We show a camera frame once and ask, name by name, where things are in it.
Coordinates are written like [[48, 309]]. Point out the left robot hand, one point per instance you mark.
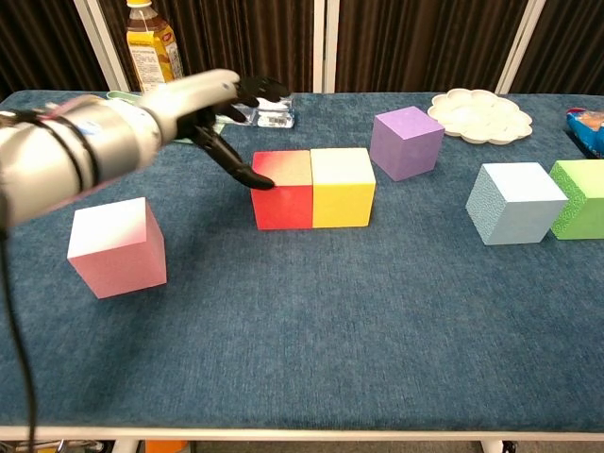
[[189, 99]]

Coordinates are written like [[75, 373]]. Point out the red cube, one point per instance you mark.
[[283, 207]]

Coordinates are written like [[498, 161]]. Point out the purple cube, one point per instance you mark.
[[406, 146]]

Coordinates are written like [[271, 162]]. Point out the light blue cube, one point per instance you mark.
[[524, 212]]

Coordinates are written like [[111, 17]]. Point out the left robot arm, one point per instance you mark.
[[61, 156]]

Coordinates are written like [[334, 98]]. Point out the pink white cube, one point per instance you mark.
[[120, 264]]

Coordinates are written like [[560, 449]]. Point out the yellow cube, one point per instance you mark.
[[342, 203]]

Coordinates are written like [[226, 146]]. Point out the green cube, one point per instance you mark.
[[582, 207]]

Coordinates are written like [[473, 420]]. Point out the yellow tea bottle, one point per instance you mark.
[[153, 52]]

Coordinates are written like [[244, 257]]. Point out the mint green plastic scoop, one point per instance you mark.
[[120, 95]]

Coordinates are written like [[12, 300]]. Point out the clear water bottle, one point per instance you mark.
[[276, 115]]

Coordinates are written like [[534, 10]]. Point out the blue fabric table cover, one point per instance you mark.
[[302, 330]]

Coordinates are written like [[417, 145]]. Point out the white flower paint palette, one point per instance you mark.
[[479, 118]]

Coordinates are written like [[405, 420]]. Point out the blue snack bag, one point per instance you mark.
[[590, 132]]

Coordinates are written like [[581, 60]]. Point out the white partition post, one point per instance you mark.
[[324, 47], [519, 47], [101, 47]]

